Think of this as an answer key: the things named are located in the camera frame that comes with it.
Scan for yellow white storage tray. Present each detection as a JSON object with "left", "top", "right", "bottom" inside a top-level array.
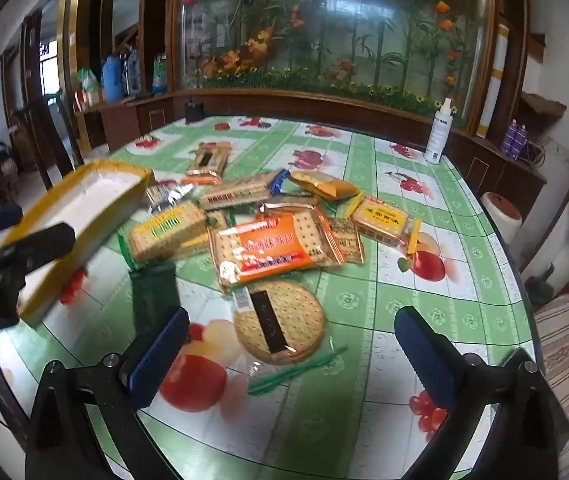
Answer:
[{"left": 1, "top": 159, "right": 153, "bottom": 325}]

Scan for yellow green label cracker pack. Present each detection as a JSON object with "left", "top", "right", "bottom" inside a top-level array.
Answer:
[{"left": 117, "top": 200, "right": 207, "bottom": 270}]

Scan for barcode cracker pack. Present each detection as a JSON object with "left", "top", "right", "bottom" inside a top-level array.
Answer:
[{"left": 180, "top": 142, "right": 232, "bottom": 185}]

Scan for round cracker pack green ends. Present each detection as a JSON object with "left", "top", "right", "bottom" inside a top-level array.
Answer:
[{"left": 231, "top": 278, "right": 350, "bottom": 397}]

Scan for brown text cracker pack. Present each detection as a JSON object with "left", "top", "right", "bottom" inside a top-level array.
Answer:
[{"left": 329, "top": 218, "right": 365, "bottom": 264}]

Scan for long blue end cracker pack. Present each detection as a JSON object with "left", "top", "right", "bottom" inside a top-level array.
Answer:
[{"left": 198, "top": 169, "right": 290, "bottom": 211}]

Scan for orange label cracker pack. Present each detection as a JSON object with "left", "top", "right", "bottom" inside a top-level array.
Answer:
[{"left": 208, "top": 207, "right": 345, "bottom": 289}]

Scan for orange yellow snack bag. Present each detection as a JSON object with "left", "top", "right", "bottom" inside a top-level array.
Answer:
[{"left": 289, "top": 171, "right": 359, "bottom": 202}]

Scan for silver foil snack pack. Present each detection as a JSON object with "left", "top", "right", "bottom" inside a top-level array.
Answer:
[{"left": 146, "top": 181, "right": 194, "bottom": 214}]

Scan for green fruit pattern tablecloth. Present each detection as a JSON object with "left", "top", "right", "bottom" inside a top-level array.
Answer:
[{"left": 0, "top": 115, "right": 539, "bottom": 480}]

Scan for green snack bag on shelf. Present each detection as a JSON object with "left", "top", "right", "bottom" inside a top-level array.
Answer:
[{"left": 76, "top": 68, "right": 100, "bottom": 93}]

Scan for blue water jug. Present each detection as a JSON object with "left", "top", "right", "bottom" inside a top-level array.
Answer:
[{"left": 101, "top": 55, "right": 124, "bottom": 104}]

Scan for white orange cylinder bin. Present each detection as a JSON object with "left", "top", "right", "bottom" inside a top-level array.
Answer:
[{"left": 481, "top": 192, "right": 522, "bottom": 245}]

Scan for small black box on table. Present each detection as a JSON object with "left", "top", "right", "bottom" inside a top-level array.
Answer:
[{"left": 184, "top": 100, "right": 206, "bottom": 125}]

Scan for square yellow label cracker pack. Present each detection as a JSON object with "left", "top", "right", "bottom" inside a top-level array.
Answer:
[{"left": 344, "top": 192, "right": 421, "bottom": 255}]

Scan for purple bottles on shelf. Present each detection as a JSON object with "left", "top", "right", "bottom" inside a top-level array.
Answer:
[{"left": 501, "top": 120, "right": 527, "bottom": 160}]

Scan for white spray bottle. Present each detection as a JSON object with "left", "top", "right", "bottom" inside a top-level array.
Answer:
[{"left": 425, "top": 98, "right": 454, "bottom": 164}]

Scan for flower glass display cabinet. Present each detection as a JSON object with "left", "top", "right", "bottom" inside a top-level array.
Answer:
[{"left": 172, "top": 0, "right": 495, "bottom": 129}]

